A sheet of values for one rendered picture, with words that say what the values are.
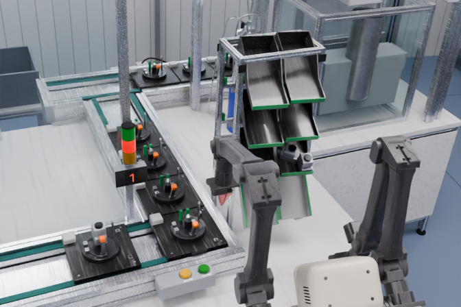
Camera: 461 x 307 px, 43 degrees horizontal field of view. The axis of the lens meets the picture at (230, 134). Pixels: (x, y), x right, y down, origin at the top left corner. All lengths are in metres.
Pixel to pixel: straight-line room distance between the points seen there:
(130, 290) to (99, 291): 0.11
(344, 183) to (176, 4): 2.78
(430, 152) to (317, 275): 2.10
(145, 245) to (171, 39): 3.49
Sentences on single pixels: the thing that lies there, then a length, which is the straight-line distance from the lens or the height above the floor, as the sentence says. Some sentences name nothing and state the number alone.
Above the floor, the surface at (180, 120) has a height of 0.86.
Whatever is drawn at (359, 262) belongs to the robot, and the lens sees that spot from 1.68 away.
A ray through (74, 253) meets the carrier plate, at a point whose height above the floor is 0.97.
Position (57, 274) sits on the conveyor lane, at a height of 0.92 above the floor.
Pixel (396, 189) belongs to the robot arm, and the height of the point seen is 1.52.
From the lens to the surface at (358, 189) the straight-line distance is 3.43.
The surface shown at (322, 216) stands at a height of 0.86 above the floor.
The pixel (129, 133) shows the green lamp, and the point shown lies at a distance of 2.11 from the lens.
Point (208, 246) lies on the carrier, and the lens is 2.27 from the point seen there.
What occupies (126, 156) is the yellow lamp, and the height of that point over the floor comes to 1.30.
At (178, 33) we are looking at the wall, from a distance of 5.60.
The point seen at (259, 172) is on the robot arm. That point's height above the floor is 1.64.
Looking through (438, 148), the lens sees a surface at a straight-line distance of 3.65.
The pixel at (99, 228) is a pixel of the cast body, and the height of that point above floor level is 1.09.
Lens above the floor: 2.50
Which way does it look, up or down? 32 degrees down
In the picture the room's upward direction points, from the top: 4 degrees clockwise
